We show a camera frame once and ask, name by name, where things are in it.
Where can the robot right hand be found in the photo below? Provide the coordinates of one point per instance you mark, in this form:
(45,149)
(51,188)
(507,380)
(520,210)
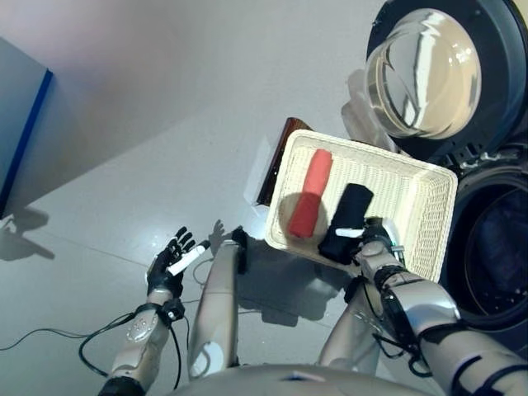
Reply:
(375,233)

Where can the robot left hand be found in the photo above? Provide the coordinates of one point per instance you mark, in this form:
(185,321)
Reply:
(169,268)

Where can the black cloth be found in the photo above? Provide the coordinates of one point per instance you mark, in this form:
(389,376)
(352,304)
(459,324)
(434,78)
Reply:
(350,210)

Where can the red cloth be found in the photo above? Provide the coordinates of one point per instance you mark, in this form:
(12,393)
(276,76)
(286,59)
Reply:
(313,189)

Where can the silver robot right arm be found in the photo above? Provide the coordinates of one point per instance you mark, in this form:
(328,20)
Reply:
(429,305)

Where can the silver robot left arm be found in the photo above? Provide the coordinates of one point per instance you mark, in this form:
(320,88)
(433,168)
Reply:
(140,338)

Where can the grey washing machine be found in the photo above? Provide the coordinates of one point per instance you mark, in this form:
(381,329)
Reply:
(495,247)

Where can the white wicker basket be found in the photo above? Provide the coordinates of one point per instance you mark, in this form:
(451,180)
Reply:
(396,181)

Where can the silver robot left leg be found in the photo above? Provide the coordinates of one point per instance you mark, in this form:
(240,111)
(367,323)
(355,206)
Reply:
(218,305)

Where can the silver robot leg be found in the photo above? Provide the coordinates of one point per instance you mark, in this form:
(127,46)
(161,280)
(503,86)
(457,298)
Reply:
(218,305)
(350,330)

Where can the silver robot right leg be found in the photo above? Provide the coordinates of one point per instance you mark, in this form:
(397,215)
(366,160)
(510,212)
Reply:
(350,330)

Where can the brown glossy box stool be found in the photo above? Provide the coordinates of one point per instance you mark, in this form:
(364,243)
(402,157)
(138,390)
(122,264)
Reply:
(284,148)

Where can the silver robot torso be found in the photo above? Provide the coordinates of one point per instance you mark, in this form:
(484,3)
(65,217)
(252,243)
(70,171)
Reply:
(288,381)

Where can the round glass washer door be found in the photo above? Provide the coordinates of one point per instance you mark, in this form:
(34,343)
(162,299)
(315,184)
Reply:
(429,70)

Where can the blue-edged white panel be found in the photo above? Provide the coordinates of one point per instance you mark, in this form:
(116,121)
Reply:
(20,132)

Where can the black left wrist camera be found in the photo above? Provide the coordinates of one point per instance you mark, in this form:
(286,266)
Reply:
(174,311)

